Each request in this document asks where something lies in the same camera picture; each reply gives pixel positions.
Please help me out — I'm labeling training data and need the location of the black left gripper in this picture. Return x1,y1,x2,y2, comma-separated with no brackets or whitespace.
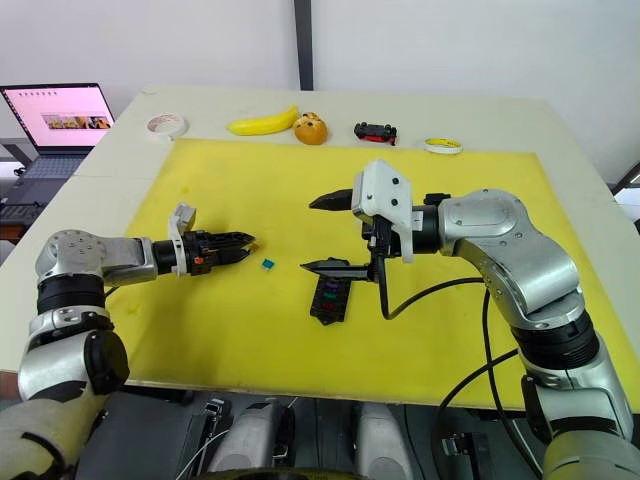
182,230,258,277

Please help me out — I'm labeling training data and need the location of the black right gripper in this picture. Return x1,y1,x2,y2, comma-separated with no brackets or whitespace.
299,188,404,282

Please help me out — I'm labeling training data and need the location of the black fuse box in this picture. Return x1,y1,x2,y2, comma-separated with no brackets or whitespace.
308,272,354,327

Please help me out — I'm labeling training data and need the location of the yellow foam mat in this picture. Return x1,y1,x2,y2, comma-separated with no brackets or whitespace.
105,137,626,412

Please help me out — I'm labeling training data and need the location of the brown muffin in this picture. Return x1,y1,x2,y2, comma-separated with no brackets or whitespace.
293,112,330,146

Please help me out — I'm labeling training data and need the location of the black and red toy car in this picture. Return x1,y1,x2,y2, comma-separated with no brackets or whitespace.
353,121,399,146

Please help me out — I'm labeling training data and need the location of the yellow banana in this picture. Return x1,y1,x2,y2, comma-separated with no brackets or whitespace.
227,103,300,136

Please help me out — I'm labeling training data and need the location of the white tape roll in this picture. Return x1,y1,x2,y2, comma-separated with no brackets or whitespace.
144,112,189,143

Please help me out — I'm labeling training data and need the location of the yellow tape roll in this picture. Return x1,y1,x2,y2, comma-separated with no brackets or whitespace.
423,137,464,155

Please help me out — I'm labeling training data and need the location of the grey rounded housing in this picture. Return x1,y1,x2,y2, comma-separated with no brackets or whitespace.
207,399,296,474
352,402,416,480

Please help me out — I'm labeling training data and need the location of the black vertical pole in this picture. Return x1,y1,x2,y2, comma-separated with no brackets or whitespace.
293,0,315,91

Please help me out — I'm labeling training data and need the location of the black keyboard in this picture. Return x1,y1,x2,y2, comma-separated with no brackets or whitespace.
0,197,46,226

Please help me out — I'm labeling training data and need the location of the open laptop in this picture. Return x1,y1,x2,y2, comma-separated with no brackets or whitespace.
0,82,117,181

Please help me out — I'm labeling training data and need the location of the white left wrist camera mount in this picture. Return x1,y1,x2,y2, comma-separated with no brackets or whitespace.
168,201,199,275

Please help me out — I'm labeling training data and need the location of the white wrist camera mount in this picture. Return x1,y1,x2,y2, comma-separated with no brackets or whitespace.
168,201,199,275
351,158,416,264

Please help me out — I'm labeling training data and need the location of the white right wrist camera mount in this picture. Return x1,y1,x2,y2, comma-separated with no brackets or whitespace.
351,158,416,264

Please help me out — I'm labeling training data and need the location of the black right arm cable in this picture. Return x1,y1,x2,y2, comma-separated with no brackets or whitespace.
373,213,546,480

